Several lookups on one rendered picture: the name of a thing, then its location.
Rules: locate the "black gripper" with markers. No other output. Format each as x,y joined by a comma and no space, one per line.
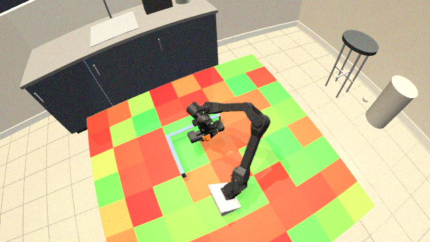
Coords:
213,129

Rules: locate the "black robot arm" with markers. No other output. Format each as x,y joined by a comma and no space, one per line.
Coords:
259,125

